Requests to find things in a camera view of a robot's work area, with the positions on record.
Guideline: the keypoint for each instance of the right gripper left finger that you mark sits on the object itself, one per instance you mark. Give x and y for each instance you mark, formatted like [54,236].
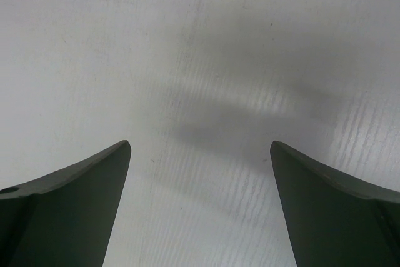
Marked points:
[65,218]

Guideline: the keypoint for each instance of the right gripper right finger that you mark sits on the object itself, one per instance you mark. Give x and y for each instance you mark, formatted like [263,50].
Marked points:
[333,218]

